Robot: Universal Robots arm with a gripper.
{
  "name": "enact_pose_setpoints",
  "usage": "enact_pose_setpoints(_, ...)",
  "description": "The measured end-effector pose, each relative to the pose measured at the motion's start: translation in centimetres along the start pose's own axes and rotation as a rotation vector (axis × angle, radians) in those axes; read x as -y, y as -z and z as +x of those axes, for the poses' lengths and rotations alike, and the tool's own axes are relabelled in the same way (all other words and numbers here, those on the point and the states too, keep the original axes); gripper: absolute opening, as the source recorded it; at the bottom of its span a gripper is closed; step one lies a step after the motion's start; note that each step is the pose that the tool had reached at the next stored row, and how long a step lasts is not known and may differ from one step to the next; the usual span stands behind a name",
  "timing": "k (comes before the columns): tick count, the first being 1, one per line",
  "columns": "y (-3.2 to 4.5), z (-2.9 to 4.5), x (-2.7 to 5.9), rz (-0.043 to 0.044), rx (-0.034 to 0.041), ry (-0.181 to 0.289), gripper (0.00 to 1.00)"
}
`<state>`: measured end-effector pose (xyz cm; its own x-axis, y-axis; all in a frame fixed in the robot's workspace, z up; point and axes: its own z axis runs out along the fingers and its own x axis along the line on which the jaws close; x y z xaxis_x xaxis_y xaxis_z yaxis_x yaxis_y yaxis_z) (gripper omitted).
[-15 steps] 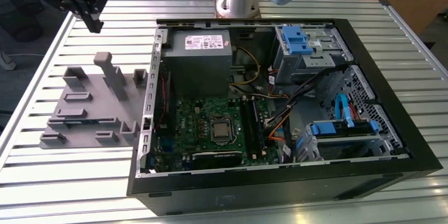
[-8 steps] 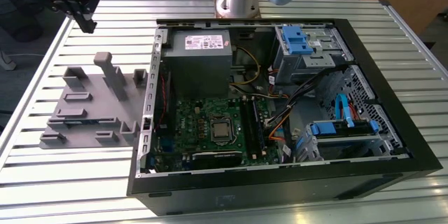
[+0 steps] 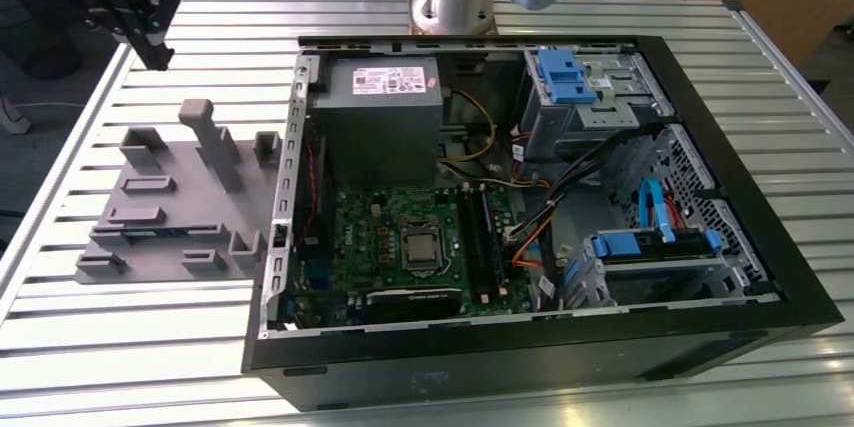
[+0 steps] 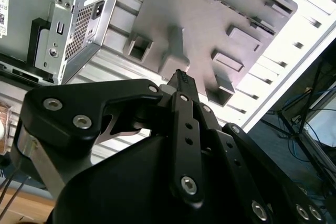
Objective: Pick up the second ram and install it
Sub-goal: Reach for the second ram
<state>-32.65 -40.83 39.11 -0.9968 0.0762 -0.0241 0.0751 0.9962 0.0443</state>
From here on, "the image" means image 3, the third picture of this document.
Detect black cable bundle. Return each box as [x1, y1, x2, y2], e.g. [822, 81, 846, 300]
[510, 124, 668, 243]

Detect black graphics card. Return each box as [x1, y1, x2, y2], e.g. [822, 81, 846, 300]
[363, 286, 466, 326]

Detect grey parts rack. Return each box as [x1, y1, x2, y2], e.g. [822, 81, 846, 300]
[72, 98, 285, 286]

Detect silver CPU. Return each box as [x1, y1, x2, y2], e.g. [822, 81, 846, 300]
[399, 234, 442, 271]

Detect orange power wires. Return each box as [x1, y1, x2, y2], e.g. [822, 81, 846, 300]
[510, 206, 559, 271]

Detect CPU socket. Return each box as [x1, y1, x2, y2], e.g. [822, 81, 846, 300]
[396, 219, 448, 281]

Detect blue data wire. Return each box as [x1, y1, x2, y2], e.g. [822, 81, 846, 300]
[638, 179, 676, 241]

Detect silver disk bay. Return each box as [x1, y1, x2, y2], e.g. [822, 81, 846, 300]
[559, 234, 782, 311]

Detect blue RAM stick white label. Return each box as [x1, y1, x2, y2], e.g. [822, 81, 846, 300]
[99, 227, 221, 241]

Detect black RAM slot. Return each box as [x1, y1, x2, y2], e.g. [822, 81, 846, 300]
[462, 185, 495, 301]

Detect white plastic stand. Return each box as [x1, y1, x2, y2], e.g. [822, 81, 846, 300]
[0, 91, 33, 136]

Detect yellow power wires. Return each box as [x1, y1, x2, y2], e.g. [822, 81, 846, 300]
[439, 89, 499, 164]

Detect black PC case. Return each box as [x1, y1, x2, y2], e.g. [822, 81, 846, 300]
[239, 34, 846, 413]

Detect silver drive cage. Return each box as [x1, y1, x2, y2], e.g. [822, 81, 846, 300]
[519, 46, 675, 163]

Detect red black fan wire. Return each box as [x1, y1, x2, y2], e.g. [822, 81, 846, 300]
[300, 144, 322, 246]

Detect green motherboard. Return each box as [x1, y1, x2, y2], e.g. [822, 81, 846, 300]
[292, 185, 546, 328]

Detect blue drive latch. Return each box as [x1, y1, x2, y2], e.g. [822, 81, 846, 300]
[536, 49, 596, 104]

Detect grey power supply unit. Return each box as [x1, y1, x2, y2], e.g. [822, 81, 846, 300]
[310, 56, 446, 191]

